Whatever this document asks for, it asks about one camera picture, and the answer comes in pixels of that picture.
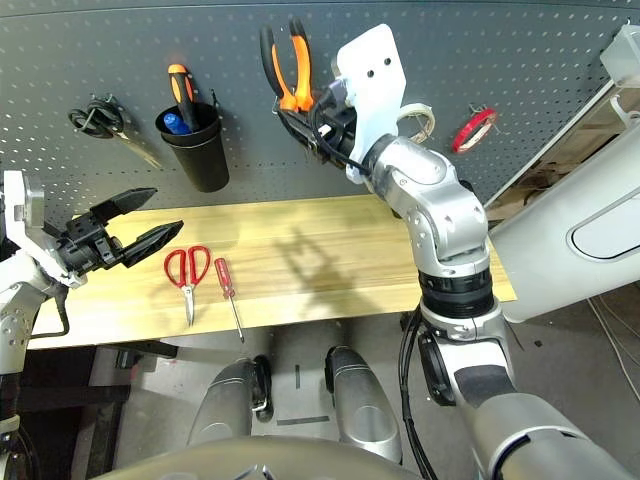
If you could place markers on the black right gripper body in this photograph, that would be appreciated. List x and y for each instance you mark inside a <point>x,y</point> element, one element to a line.
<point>335,135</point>

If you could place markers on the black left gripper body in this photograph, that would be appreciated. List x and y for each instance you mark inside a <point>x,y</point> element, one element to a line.
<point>90,245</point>

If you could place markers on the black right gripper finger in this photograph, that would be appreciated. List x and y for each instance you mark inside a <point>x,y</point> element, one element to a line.
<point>302,134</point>

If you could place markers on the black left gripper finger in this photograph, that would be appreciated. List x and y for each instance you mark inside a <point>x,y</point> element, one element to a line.
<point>152,242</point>
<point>125,202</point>

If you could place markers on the orange black needle-nose pliers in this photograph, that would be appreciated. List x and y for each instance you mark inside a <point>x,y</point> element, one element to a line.
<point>300,65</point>

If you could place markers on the red tape roll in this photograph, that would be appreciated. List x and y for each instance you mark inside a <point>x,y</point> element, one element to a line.
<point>459,140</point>

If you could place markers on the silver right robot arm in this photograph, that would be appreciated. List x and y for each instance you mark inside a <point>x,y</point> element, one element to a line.
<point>450,225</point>

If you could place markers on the dark grey perforated pegboard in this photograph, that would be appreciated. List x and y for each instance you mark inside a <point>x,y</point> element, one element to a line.
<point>500,50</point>

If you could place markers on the black plastic cup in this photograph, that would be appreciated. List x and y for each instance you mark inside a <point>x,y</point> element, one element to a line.
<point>200,160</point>

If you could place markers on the white tape roll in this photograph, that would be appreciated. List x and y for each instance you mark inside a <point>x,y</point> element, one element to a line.
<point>425,117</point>

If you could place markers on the blue marker pen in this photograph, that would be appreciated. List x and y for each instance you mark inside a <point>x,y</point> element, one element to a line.
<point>175,125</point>

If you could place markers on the black metal table foot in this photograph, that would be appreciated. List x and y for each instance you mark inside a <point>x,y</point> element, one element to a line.
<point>145,352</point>

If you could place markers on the metal peg hook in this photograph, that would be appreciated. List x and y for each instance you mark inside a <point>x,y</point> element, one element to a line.
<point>475,109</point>

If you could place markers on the grey robot left leg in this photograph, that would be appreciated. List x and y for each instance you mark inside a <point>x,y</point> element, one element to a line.
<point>225,400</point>

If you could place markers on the grey robot leg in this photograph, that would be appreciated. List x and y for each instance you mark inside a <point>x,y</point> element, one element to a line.
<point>225,400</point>
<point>365,410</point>

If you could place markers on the grey robot torso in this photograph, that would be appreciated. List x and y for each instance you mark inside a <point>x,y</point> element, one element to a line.
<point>250,465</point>

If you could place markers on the white rounded cabinet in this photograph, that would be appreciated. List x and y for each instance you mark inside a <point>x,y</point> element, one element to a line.
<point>550,260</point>

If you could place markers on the grey robot right leg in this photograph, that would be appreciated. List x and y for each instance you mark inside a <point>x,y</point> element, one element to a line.
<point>365,410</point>

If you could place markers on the white plastic hook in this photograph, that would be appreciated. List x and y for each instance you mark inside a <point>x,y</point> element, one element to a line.
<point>620,112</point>

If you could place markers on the clear plastic bin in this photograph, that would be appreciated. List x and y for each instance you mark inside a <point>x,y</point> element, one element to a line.
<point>622,55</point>

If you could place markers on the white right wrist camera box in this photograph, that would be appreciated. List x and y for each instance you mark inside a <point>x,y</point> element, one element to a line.
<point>375,90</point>

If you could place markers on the white pegboard frame post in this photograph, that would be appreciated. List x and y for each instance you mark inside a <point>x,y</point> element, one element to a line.
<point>540,155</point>

